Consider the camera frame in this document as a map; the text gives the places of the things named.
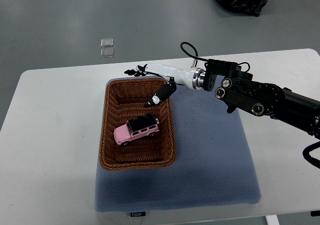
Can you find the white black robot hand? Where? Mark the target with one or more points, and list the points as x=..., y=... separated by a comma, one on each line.
x=188, y=77

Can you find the pink toy car black roof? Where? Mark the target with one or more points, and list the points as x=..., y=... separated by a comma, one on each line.
x=136, y=128

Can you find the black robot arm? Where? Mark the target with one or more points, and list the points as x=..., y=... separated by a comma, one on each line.
x=238, y=91

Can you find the brown wicker basket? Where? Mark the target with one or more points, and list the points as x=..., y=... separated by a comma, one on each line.
x=124, y=100

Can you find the upper metal floor plate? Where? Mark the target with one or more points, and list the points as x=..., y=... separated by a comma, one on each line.
x=106, y=42

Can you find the blue grey cushion mat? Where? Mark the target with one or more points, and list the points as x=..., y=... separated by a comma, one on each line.
x=199, y=157

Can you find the white table leg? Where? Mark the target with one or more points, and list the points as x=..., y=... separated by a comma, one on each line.
x=272, y=220

